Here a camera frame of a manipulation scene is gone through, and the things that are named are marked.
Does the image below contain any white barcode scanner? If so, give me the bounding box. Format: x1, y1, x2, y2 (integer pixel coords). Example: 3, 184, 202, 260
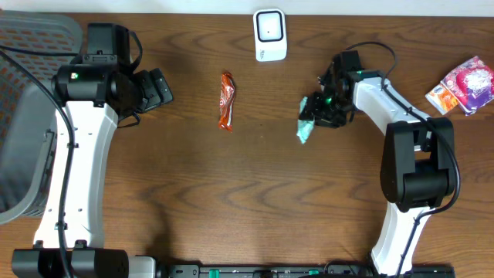
252, 8, 288, 62

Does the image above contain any grey plastic mesh basket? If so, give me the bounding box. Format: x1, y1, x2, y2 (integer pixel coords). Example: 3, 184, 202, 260
1, 11, 83, 223

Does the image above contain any teal wipes packet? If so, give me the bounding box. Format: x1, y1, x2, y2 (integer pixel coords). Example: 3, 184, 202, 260
296, 97, 315, 144

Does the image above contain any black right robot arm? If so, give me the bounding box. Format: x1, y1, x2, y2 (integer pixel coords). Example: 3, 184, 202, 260
297, 49, 460, 277

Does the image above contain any red snack wrapper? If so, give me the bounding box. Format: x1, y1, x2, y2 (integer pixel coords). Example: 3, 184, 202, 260
218, 72, 235, 132

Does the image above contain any orange tissue pack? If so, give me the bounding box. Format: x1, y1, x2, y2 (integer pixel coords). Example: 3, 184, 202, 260
425, 83, 458, 115

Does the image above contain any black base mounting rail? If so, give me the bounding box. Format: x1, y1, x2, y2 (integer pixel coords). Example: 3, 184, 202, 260
165, 263, 457, 278

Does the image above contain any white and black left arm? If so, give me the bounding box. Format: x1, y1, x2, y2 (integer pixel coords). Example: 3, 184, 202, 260
12, 23, 173, 278

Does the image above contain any purple Carefree pad package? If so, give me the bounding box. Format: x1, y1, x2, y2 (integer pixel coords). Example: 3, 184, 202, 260
441, 56, 493, 116

